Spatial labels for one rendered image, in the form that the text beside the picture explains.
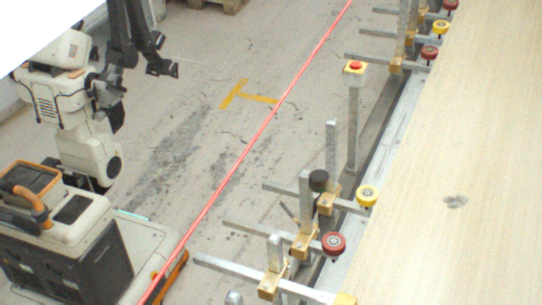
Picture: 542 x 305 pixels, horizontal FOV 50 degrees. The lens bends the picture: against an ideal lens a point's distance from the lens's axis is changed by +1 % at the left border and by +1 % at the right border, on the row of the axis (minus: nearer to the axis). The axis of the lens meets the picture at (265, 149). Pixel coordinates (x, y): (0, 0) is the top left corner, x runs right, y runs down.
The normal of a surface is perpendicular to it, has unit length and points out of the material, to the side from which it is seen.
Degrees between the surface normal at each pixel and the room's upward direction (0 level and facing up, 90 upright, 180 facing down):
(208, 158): 0
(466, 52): 0
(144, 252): 0
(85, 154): 82
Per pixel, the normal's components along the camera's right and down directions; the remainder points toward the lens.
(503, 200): -0.07, -0.75
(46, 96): -0.42, 0.51
